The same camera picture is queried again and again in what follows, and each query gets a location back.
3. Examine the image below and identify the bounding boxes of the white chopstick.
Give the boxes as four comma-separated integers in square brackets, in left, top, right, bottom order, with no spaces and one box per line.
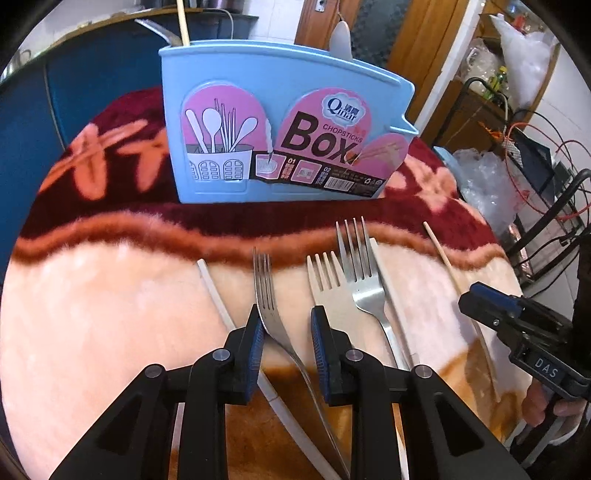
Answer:
[197,259,345,480]
[368,237,419,370]

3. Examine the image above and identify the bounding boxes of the person's right hand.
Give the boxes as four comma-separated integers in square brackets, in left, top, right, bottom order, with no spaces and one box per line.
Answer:
[522,382,589,437]

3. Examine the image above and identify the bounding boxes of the light blue chopsticks box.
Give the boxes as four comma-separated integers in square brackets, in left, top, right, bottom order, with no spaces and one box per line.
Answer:
[158,39,420,205]

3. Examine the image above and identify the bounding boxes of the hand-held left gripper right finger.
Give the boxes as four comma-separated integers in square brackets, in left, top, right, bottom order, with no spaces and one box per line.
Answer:
[310,305,532,480]

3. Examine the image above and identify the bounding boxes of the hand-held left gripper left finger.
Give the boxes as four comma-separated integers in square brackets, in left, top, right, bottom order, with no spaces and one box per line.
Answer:
[48,304,267,480]

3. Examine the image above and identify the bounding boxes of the blue base cabinets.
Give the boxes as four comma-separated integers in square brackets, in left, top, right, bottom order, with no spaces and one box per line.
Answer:
[0,18,259,153]

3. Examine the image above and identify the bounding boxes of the red cable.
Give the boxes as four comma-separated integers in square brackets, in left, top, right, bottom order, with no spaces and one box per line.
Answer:
[505,122,591,222]

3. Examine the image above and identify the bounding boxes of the beige fork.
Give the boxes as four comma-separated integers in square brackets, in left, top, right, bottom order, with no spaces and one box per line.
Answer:
[306,251,354,333]

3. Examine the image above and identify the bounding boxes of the wooden chopstick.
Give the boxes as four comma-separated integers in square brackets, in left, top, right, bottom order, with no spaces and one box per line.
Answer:
[423,222,503,403]
[177,0,190,47]

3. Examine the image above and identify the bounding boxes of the printed plush blanket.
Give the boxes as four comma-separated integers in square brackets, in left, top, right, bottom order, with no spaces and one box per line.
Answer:
[0,88,532,480]

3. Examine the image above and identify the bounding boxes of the clear plastic bags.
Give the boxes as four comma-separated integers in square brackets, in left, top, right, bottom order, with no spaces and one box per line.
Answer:
[455,148,513,217]

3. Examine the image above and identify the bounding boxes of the steel spoon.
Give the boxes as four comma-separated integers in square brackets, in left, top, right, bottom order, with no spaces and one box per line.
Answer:
[135,18,182,48]

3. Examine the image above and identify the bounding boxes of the white plastic bag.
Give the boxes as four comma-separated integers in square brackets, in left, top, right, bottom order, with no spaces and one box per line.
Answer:
[494,14,561,112]

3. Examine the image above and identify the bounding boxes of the wooden door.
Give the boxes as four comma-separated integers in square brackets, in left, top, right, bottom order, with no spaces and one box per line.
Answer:
[295,0,469,139]

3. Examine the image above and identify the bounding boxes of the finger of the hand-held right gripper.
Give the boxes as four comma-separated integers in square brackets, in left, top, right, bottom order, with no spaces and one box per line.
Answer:
[468,281,568,333]
[457,293,527,344]

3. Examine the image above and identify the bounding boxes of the small steel fork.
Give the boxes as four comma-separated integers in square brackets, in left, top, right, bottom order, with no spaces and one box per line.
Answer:
[252,247,352,480]

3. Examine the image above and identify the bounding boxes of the white cable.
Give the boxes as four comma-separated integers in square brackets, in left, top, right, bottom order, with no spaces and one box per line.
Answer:
[210,6,234,40]

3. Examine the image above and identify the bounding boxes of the beige spoon with white handle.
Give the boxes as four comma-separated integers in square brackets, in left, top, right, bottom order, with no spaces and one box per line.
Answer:
[329,21,355,62]

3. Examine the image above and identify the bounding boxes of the large steel fork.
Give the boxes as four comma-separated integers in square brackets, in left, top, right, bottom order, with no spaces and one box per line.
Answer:
[335,217,414,370]

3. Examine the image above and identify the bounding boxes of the black power adapter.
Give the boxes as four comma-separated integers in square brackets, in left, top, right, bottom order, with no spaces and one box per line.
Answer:
[510,127,557,199]

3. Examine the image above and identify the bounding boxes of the black wire rack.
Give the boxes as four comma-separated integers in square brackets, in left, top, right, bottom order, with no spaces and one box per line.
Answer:
[438,76,591,287]

